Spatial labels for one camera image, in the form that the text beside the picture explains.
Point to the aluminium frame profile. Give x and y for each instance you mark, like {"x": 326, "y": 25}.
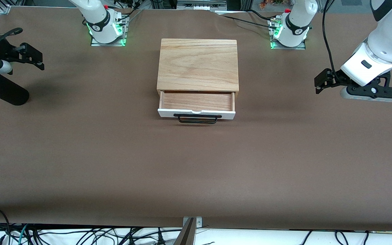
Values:
{"x": 4, "y": 8}

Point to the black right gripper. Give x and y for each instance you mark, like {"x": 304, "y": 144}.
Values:
{"x": 2, "y": 51}

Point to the orange flower decoration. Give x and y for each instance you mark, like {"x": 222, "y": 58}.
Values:
{"x": 271, "y": 3}

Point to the black cylindrical vase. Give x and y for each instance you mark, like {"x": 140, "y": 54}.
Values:
{"x": 9, "y": 93}

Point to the grey electronics box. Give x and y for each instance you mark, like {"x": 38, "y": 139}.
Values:
{"x": 201, "y": 5}

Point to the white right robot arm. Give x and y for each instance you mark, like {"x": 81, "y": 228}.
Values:
{"x": 97, "y": 20}

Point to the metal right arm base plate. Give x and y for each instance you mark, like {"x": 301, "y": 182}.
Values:
{"x": 109, "y": 44}

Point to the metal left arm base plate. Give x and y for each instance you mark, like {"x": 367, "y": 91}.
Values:
{"x": 299, "y": 47}

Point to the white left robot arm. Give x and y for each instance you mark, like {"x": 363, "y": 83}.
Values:
{"x": 386, "y": 41}

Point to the grey slanted metal bar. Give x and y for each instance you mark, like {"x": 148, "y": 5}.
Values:
{"x": 185, "y": 236}

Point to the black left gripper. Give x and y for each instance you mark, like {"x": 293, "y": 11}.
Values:
{"x": 335, "y": 78}

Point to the light wooden drawer cabinet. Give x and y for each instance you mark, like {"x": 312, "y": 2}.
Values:
{"x": 197, "y": 64}

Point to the metal clamp bracket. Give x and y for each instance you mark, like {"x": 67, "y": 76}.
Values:
{"x": 198, "y": 223}

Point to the brown table cover sheet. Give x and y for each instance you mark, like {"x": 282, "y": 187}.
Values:
{"x": 196, "y": 170}

